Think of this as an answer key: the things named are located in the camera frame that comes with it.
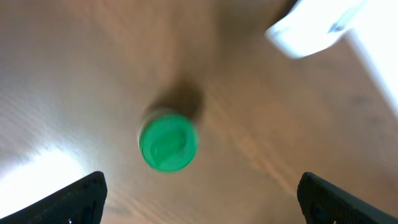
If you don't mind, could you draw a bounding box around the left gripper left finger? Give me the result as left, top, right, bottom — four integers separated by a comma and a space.
1, 171, 108, 224

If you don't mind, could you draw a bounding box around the green lid jar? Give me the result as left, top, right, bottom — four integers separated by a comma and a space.
137, 108, 198, 173

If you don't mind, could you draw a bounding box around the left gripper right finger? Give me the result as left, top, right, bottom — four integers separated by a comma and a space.
297, 172, 397, 224

